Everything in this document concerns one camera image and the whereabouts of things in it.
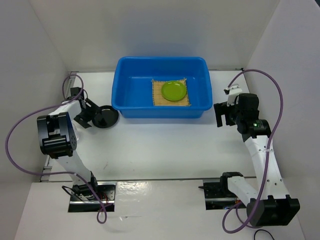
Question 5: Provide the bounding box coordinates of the black round plate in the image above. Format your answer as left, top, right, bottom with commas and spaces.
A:
92, 105, 119, 129

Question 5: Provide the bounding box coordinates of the green plastic plate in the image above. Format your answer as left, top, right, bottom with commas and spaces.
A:
161, 80, 187, 102

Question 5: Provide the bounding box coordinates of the bamboo placemat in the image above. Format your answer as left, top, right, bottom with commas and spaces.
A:
152, 78, 191, 107

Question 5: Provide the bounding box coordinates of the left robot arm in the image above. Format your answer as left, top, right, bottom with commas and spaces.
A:
36, 87, 100, 200

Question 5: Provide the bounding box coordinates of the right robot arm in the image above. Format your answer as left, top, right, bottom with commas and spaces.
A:
214, 93, 300, 227

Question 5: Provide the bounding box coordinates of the blue plastic bin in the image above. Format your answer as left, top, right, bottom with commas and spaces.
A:
111, 56, 213, 119

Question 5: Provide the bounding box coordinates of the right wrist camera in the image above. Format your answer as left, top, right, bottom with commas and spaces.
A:
223, 84, 243, 107

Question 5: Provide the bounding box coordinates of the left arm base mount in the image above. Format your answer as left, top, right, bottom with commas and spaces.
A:
61, 181, 117, 213

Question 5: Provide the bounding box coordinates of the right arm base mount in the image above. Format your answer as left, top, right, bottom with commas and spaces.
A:
198, 179, 240, 211

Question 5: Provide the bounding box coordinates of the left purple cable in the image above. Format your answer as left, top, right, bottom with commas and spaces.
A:
5, 74, 113, 224

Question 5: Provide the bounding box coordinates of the black cable loop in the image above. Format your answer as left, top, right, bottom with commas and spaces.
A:
254, 229, 275, 240

